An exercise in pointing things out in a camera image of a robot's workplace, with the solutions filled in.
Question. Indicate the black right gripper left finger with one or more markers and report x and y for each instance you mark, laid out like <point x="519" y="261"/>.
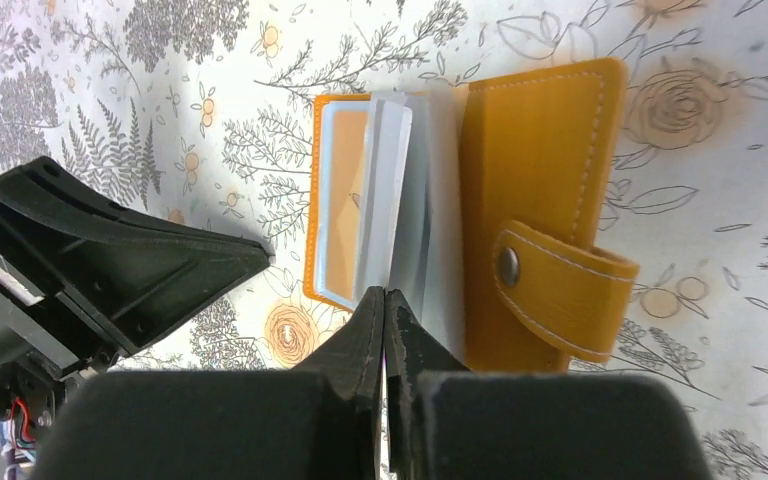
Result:
<point x="317" y="420"/>

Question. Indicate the yellow leather card holder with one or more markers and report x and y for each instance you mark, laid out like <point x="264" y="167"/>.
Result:
<point x="481" y="204"/>

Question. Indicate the orange card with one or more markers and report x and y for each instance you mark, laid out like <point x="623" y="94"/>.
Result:
<point x="345" y="174"/>

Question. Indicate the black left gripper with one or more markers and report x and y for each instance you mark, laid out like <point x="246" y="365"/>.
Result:
<point x="83" y="277"/>

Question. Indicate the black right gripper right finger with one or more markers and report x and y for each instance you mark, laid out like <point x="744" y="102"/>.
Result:
<point x="449" y="422"/>

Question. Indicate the floral patterned table mat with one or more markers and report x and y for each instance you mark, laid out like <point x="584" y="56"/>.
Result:
<point x="199" y="112"/>

